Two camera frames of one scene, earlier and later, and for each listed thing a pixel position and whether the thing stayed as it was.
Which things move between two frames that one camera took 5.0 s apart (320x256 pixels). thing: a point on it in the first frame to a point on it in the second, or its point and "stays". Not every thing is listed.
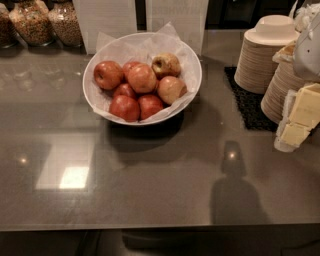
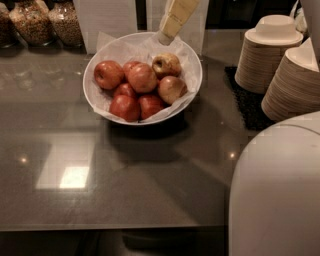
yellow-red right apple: [170, 88] stays
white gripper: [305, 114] to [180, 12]
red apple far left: [108, 75] stays
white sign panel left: [115, 18] stays
